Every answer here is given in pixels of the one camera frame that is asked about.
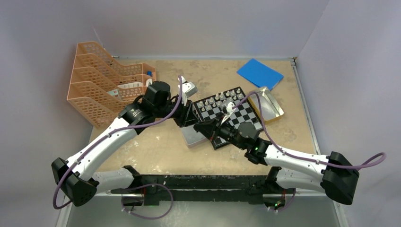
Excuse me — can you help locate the black white chess board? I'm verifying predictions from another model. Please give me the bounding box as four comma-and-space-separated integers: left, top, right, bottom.
194, 87, 270, 156

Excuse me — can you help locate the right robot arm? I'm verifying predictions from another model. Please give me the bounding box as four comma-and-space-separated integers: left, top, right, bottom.
194, 118, 359, 205

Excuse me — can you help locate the white label box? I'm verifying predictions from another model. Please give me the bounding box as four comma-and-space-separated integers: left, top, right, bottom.
117, 81, 143, 89

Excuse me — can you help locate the blue notebook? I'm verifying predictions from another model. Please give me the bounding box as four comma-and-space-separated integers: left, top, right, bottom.
237, 59, 284, 90

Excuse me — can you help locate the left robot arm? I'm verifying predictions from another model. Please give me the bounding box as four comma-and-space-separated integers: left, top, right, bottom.
51, 77, 198, 210

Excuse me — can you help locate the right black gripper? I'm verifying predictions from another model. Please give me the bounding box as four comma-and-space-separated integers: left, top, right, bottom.
195, 112, 246, 150

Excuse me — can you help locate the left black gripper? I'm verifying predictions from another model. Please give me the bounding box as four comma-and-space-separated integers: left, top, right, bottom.
154, 93, 200, 127

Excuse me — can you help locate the orange plastic file rack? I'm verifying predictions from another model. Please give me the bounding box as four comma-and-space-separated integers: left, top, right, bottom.
67, 41, 157, 128

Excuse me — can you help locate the silver metal tin tray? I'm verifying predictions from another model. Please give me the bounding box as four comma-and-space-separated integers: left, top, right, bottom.
180, 125, 208, 148

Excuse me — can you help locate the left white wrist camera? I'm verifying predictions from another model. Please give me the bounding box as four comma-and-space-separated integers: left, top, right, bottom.
178, 76, 198, 106

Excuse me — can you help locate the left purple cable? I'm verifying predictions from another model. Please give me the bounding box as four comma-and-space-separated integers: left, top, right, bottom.
52, 75, 184, 210

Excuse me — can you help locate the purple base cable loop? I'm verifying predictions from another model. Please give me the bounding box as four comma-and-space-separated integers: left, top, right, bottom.
121, 183, 174, 220

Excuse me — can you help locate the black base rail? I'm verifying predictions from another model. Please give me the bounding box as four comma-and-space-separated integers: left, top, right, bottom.
111, 175, 294, 206

